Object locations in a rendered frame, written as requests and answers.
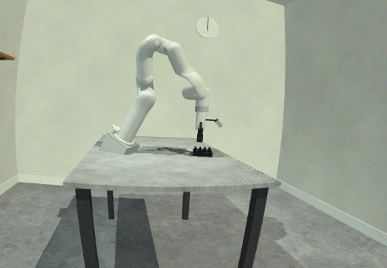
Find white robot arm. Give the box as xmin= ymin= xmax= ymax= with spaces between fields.
xmin=112 ymin=35 xmax=210 ymax=146

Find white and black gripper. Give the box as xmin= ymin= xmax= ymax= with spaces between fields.
xmin=195 ymin=111 xmax=208 ymax=142

